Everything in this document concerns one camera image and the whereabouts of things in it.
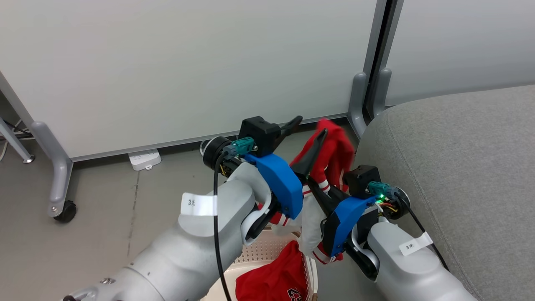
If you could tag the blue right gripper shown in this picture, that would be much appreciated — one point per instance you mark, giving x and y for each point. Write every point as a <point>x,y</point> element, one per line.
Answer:
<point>342,225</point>

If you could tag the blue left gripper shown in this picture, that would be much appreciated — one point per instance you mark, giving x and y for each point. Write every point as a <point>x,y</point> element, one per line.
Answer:
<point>280,184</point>

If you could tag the red and white jacket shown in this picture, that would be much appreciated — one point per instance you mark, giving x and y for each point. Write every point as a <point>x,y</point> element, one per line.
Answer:
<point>334,146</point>

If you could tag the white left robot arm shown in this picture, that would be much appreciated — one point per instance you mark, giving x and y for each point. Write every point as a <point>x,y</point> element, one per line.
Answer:
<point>184,255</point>

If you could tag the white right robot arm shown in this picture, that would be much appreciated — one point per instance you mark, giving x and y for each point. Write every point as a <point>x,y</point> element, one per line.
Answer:
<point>409,276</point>

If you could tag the cream perforated laundry basket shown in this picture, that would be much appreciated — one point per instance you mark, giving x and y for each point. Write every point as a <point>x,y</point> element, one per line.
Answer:
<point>259,251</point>

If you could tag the grey partition foot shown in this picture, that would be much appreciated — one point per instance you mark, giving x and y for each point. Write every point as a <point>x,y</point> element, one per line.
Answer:
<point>357,104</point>
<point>381,90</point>

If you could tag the red jersey with number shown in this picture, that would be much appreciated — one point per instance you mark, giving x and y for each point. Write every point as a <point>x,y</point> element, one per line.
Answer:
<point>271,278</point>

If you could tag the white paper label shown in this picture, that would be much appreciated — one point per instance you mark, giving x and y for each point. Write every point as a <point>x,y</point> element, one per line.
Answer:
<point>414,243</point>
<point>198,204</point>

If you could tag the grey fabric sofa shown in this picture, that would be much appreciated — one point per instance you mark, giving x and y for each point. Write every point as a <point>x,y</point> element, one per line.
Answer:
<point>468,175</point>

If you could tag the wide white partition panel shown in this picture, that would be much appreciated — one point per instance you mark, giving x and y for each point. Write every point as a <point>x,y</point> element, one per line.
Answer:
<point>167,62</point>

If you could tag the white power strip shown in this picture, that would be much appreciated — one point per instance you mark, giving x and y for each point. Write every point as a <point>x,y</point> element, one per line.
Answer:
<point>144,159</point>

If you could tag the grey partition leg with caster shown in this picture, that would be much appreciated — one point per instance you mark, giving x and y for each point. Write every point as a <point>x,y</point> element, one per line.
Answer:
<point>60,175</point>

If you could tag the thin grey stand leg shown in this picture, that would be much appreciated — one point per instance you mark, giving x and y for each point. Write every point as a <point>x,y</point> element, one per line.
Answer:
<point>14,144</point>

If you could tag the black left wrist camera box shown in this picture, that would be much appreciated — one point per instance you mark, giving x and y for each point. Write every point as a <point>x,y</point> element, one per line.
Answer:
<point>260,133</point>

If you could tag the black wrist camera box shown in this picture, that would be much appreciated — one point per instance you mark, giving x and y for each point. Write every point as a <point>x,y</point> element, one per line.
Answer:
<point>260,133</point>
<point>361,177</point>

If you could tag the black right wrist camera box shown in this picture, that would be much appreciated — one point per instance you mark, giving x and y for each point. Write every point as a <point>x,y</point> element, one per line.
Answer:
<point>361,177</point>

